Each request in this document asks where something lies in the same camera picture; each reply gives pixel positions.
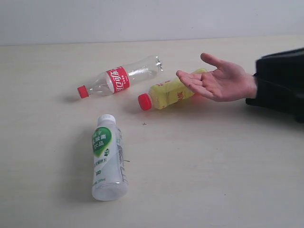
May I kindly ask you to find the yellow tea bottle red cap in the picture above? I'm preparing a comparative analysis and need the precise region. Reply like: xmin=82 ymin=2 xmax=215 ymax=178
xmin=138 ymin=78 xmax=194 ymax=111

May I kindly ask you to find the clear cola bottle red label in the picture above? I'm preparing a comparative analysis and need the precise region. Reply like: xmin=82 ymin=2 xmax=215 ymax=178
xmin=77 ymin=55 xmax=163 ymax=98

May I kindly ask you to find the black sleeved forearm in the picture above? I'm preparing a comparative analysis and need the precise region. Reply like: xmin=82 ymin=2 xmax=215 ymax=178
xmin=246 ymin=48 xmax=304 ymax=123

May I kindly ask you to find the person's open bare hand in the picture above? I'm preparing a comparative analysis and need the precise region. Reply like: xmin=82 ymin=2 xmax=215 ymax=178
xmin=176 ymin=53 xmax=257 ymax=102

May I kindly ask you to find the white green label drink bottle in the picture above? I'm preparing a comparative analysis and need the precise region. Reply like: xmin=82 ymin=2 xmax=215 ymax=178
xmin=92 ymin=114 xmax=128 ymax=201

